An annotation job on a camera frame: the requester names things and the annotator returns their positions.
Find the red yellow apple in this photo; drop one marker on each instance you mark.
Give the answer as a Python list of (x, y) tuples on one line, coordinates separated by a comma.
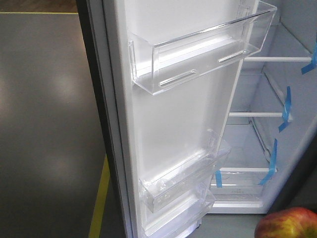
[(295, 222)]

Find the open white fridge door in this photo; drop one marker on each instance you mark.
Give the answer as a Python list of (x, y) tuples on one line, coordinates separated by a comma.
[(145, 134)]

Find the clear fridge crisper drawer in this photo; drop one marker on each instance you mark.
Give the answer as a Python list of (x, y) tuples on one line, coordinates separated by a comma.
[(240, 181)]

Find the white fridge interior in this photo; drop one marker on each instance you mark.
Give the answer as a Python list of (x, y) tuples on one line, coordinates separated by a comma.
[(258, 103)]

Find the clear upper door bin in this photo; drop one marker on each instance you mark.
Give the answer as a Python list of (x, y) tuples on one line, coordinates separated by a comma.
[(174, 41)]

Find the clear door bin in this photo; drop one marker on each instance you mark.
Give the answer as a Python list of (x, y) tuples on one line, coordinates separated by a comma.
[(162, 190), (180, 214), (174, 41)]

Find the clear middle door bin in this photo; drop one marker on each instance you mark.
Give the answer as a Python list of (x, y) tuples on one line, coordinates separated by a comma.
[(162, 190)]

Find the blue tape strip left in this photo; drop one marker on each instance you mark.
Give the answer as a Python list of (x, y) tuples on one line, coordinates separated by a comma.
[(218, 179)]

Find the blue tape strip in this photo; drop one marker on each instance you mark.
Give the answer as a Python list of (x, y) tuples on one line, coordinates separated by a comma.
[(218, 179), (287, 110), (313, 64), (272, 165)]

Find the clear lower door bin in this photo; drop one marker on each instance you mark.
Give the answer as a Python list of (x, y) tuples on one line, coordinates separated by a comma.
[(180, 214)]

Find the blue tape strip lower right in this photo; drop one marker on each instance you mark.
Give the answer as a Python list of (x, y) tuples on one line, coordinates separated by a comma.
[(272, 165)]

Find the blue tape strip middle right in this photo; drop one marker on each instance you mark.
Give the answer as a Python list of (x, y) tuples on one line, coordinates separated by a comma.
[(287, 110)]

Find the blue tape strip upper right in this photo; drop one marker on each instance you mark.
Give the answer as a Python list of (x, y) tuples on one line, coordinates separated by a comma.
[(313, 64)]

